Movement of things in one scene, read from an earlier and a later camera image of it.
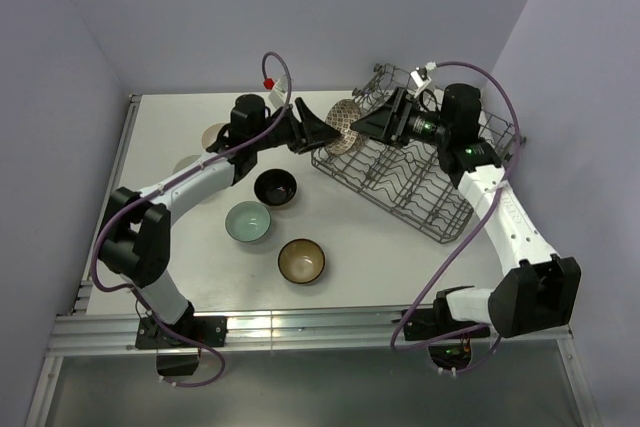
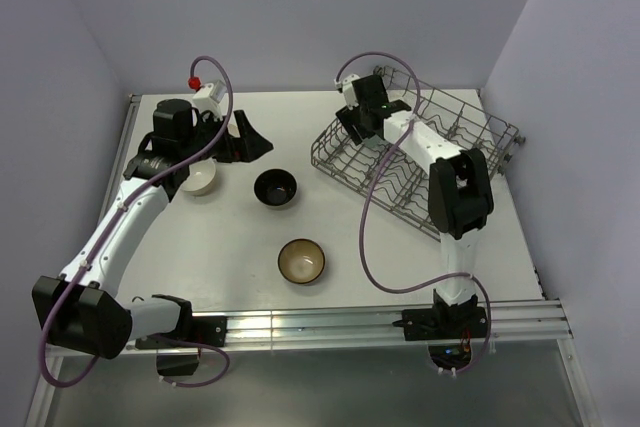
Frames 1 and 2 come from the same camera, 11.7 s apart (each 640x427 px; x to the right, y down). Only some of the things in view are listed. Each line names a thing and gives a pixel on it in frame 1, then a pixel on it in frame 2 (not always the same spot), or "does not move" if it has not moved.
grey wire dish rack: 405,149 does not move
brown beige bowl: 301,261 does not move
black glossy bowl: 275,187 does not move
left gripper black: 309,131 to 246,148
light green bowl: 247,221 to 376,142
